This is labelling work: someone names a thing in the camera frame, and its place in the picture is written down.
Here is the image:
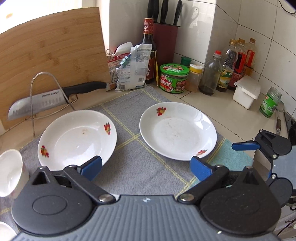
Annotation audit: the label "white plate with fruit print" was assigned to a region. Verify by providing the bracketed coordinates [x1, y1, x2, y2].
[139, 102, 217, 161]

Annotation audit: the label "white ceramic bowl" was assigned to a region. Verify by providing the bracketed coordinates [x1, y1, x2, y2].
[0, 149, 30, 199]

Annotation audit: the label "white bowl pink flowers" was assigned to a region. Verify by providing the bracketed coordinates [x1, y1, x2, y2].
[0, 221, 16, 241]

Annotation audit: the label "teal cloth under mat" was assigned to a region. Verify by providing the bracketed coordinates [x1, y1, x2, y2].
[201, 142, 253, 171]

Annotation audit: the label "green label glass jar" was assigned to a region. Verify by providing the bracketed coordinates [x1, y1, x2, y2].
[259, 87, 282, 118]

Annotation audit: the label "grey checked dish mat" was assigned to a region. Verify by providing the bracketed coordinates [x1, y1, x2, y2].
[0, 85, 226, 232]

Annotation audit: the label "white plastic seasoning box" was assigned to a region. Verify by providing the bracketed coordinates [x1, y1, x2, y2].
[233, 75, 261, 109]

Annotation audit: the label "oil bottle green label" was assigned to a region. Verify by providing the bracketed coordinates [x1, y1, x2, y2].
[216, 39, 238, 92]

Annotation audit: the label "red label sauce bottle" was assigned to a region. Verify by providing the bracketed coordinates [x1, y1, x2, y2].
[228, 38, 247, 90]

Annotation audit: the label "clear glass bottle red cap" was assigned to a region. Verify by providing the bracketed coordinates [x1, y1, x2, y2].
[199, 51, 222, 95]

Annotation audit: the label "yellow lid spice jar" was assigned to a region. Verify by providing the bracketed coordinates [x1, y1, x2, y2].
[185, 64, 203, 92]

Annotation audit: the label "orange label bottle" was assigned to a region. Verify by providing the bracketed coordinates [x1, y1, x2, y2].
[243, 38, 257, 76]

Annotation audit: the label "green lid mushroom sauce jar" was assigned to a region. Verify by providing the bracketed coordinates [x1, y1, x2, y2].
[159, 63, 190, 94]

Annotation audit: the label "green cap small jar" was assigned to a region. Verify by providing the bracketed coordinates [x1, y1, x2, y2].
[181, 56, 192, 68]

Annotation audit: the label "white plastic bag with clip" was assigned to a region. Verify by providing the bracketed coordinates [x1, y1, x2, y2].
[115, 44, 152, 92]

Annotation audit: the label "bamboo cutting board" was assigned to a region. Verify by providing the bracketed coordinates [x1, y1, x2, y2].
[1, 8, 111, 130]

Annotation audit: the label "red white paper bag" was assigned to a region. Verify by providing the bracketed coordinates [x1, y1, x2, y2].
[106, 42, 133, 91]

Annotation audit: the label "dark red knife block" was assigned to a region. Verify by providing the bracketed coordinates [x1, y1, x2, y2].
[147, 0, 183, 67]

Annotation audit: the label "dark soy sauce bottle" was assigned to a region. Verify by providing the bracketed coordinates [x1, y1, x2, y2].
[136, 17, 158, 84]

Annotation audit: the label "wooden handle utensil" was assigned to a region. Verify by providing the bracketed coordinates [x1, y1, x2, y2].
[276, 101, 284, 135]

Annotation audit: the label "metal wire rack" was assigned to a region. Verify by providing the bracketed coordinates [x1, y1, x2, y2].
[23, 71, 79, 138]

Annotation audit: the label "black handle kitchen knife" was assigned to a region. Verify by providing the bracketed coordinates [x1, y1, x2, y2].
[8, 81, 109, 121]

